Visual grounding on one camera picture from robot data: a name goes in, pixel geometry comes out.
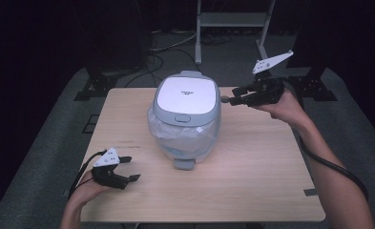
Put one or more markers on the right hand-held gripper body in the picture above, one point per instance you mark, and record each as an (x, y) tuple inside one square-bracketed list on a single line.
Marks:
[(266, 92)]

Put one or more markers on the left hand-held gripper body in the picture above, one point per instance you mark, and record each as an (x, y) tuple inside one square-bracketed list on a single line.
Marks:
[(107, 176)]

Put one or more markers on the white grey pedal trash can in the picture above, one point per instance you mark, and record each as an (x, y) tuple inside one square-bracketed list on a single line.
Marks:
[(188, 95)]

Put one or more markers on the person's left hand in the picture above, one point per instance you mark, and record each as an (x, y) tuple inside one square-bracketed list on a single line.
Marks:
[(86, 189)]

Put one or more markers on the person's right hand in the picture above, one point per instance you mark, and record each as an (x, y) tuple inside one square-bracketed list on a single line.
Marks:
[(288, 109)]

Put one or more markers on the black stand base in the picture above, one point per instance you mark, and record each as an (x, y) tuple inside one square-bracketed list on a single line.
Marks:
[(96, 86), (314, 86)]

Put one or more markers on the translucent plastic trash bag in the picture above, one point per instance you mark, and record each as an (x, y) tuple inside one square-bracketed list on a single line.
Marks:
[(175, 138)]

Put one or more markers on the grey metal stand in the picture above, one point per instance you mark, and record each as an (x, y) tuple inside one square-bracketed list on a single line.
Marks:
[(231, 19)]

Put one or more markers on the black tape strip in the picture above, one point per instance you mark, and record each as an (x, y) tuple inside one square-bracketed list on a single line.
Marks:
[(310, 192)]

